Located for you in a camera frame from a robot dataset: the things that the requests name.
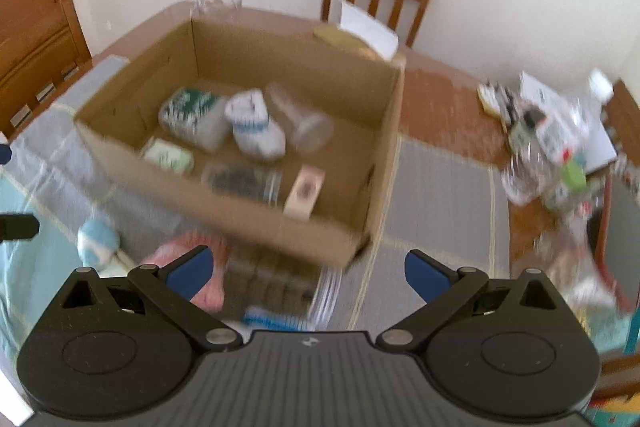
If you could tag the cream carton box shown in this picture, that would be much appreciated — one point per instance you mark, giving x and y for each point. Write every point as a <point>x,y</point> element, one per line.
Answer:
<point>305,192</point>

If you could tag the white sock with blue stripe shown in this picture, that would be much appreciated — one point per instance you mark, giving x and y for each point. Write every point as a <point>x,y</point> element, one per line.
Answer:
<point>255,127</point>

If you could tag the small green carton box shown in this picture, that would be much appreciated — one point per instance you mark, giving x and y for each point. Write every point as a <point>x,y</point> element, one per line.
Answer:
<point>167,156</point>

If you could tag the small blue white bottle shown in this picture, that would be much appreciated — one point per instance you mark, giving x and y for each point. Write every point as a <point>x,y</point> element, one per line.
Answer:
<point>97,242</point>

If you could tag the gold tissue box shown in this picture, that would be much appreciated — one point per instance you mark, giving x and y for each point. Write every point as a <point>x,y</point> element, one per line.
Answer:
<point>345,38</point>

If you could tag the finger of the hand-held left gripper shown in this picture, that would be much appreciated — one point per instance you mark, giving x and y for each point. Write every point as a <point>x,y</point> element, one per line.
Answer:
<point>4,154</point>
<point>20,227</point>

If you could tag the green white medicine bottle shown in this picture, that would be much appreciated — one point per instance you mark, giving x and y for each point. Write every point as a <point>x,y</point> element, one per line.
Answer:
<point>192,117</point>

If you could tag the clear jar of brown cookies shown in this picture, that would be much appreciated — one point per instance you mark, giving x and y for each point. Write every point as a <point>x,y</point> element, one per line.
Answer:
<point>280,287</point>

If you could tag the checked teal grey cloth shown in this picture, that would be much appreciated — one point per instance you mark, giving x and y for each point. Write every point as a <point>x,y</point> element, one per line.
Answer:
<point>440,217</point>

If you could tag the dark jar with grey lid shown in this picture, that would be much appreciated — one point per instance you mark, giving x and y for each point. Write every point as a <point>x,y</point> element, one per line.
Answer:
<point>240,183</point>

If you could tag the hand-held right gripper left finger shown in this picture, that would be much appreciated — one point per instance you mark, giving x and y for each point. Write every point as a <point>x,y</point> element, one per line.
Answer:
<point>192,269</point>

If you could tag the pink sock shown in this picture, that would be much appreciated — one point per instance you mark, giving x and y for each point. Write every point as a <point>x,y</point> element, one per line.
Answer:
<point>205,252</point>

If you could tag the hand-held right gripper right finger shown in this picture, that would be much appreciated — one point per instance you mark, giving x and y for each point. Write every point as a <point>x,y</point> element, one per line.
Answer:
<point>425,274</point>

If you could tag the white sock with blue cuff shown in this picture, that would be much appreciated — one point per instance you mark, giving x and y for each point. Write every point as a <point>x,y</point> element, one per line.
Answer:
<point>270,321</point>

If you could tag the white papers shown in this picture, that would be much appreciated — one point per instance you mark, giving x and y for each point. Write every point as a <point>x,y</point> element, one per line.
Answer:
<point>537,89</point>

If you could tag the yellow sticky notepad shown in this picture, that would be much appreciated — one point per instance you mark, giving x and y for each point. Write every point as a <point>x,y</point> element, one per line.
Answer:
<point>487,99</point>

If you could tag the cardboard box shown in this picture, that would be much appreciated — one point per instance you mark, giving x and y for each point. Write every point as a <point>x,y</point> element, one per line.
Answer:
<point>210,217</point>

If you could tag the clear plastic water bottle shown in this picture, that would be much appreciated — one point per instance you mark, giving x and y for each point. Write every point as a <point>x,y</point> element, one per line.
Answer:
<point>550,142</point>

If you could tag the clear plastic jar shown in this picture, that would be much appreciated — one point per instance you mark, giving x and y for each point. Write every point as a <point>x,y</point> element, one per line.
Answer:
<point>302,119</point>

